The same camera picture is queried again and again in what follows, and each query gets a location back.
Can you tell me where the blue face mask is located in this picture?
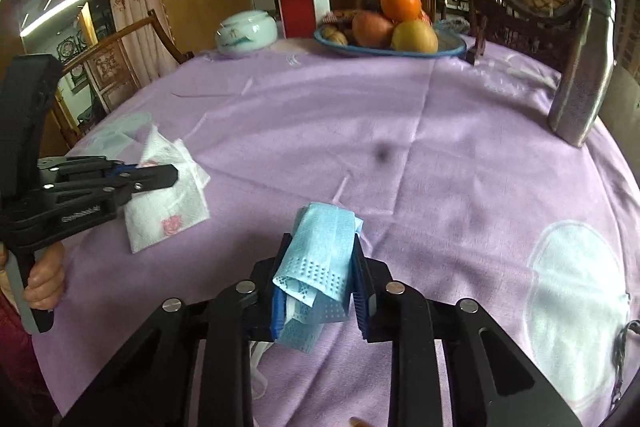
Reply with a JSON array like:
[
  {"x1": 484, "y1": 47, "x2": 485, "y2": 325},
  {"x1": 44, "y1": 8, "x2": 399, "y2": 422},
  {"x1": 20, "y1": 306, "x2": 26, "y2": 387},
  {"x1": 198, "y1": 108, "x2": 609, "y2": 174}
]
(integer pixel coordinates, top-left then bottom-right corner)
[{"x1": 249, "y1": 200, "x2": 366, "y2": 400}]

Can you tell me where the person's left hand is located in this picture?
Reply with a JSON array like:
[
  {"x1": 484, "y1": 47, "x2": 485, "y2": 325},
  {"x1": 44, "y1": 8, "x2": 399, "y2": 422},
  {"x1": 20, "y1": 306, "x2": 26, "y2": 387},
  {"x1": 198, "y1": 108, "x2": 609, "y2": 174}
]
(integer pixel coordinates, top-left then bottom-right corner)
[{"x1": 22, "y1": 243, "x2": 65, "y2": 311}]

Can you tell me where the wooden armchair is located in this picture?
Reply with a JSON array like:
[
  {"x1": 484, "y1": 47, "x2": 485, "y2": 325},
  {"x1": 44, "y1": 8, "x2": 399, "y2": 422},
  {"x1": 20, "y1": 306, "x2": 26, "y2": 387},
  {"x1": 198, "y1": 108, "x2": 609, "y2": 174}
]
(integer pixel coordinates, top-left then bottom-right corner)
[{"x1": 54, "y1": 10, "x2": 194, "y2": 114}]

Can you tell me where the floral pink curtain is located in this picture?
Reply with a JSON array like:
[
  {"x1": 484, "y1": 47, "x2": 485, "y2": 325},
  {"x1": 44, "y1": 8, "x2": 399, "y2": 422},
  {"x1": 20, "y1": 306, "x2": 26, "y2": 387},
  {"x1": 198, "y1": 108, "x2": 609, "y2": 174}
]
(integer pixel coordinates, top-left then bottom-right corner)
[{"x1": 110, "y1": 0, "x2": 177, "y2": 87}]

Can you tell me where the purple tablecloth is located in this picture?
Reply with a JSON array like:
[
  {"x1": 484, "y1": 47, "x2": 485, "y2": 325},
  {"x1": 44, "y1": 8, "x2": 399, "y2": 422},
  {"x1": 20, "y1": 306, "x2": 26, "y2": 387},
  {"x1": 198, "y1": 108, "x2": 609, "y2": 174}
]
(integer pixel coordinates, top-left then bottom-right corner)
[{"x1": 34, "y1": 41, "x2": 639, "y2": 426}]

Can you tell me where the white ceramic jar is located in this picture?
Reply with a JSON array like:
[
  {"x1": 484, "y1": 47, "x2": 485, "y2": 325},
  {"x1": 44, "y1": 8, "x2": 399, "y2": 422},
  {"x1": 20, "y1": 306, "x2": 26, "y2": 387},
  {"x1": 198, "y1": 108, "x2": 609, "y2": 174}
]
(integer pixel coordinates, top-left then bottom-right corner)
[{"x1": 215, "y1": 11, "x2": 278, "y2": 57}]

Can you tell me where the steel water bottle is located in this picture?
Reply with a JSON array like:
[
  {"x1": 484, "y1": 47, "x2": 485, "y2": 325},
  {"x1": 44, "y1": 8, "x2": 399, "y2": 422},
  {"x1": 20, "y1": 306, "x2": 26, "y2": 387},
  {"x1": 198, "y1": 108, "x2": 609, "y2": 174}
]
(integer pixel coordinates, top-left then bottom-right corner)
[{"x1": 548, "y1": 0, "x2": 615, "y2": 147}]

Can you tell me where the red white box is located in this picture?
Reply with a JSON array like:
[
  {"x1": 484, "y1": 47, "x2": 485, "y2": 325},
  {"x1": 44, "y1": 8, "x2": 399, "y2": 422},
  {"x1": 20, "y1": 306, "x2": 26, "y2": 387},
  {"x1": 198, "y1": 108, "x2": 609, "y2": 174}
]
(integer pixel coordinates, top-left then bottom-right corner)
[{"x1": 278, "y1": 0, "x2": 331, "y2": 39}]

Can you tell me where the blue fruit plate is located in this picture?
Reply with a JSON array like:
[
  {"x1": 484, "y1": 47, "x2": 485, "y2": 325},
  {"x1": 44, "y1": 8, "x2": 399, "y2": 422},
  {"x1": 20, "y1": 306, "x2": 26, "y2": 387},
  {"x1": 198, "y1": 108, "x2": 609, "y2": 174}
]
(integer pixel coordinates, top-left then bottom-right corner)
[{"x1": 312, "y1": 24, "x2": 469, "y2": 59}]

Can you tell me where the yellow apple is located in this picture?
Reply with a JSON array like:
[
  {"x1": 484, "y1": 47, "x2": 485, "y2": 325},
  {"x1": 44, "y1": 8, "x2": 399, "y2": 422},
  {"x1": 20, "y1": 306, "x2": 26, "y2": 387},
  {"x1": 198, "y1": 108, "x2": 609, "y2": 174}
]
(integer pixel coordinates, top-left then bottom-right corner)
[{"x1": 392, "y1": 20, "x2": 438, "y2": 54}]

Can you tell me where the red apple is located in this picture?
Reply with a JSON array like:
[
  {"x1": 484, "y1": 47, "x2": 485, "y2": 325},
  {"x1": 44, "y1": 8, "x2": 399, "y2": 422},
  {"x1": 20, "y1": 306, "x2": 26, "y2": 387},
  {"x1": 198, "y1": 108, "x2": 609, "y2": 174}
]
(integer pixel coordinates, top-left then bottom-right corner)
[{"x1": 352, "y1": 11, "x2": 394, "y2": 49}]

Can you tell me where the orange fruit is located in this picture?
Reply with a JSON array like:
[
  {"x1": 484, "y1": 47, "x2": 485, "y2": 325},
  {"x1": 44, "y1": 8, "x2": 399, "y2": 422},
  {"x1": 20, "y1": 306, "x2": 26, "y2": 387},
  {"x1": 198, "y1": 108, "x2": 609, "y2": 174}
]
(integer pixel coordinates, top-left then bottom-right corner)
[{"x1": 380, "y1": 0, "x2": 422, "y2": 23}]

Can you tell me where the grey tassel keychain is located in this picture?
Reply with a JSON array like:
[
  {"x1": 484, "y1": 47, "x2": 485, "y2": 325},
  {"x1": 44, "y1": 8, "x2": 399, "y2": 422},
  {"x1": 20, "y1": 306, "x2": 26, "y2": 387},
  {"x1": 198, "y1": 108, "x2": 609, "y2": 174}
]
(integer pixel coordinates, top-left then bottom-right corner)
[{"x1": 610, "y1": 319, "x2": 640, "y2": 411}]

